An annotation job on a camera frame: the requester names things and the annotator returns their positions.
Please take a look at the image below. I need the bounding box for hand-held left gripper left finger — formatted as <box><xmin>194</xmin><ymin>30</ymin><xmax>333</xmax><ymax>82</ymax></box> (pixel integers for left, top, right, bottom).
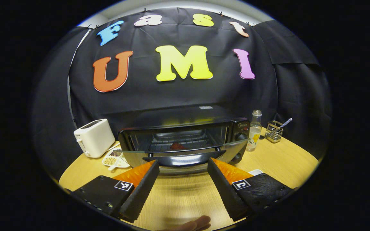
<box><xmin>70</xmin><ymin>160</ymin><xmax>160</xmax><ymax>224</ymax></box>

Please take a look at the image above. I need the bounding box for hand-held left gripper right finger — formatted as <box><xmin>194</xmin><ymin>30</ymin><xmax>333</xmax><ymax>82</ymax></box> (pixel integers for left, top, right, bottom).
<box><xmin>207</xmin><ymin>158</ymin><xmax>296</xmax><ymax>222</ymax></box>

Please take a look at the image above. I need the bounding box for black electric oven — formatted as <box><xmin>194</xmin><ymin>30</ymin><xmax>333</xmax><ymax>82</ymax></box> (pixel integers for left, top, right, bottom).
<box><xmin>118</xmin><ymin>105</ymin><xmax>250</xmax><ymax>175</ymax></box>

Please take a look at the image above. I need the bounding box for white divided dish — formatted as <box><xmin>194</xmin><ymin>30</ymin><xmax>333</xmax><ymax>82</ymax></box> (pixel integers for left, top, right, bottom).
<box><xmin>102</xmin><ymin>149</ymin><xmax>131</xmax><ymax>170</ymax></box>

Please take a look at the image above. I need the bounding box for clear glass bottle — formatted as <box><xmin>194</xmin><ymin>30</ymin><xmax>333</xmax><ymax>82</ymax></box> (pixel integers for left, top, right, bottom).
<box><xmin>246</xmin><ymin>110</ymin><xmax>262</xmax><ymax>152</ymax></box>

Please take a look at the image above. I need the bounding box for white toaster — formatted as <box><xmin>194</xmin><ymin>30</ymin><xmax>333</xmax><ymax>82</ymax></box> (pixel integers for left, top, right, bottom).
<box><xmin>73</xmin><ymin>119</ymin><xmax>116</xmax><ymax>158</ymax></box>

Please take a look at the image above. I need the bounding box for black backdrop cloth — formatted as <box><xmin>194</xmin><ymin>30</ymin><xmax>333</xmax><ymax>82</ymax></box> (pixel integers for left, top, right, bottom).
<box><xmin>31</xmin><ymin>7</ymin><xmax>332</xmax><ymax>180</ymax></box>

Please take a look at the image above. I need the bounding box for wire mesh utensil holder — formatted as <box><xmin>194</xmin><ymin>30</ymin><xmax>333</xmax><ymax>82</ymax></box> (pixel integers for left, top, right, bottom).
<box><xmin>265</xmin><ymin>120</ymin><xmax>284</xmax><ymax>143</ymax></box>

